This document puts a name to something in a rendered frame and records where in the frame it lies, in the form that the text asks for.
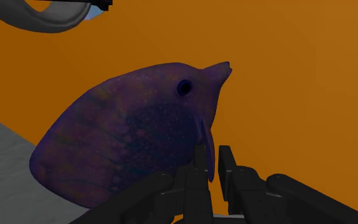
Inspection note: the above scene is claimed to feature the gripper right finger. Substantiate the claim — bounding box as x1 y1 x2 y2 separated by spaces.
217 144 358 224

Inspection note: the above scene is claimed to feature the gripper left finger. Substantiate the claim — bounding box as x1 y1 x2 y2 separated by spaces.
68 143 214 224

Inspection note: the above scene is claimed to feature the purple fish figure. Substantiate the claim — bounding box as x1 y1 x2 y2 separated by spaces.
29 61 233 209

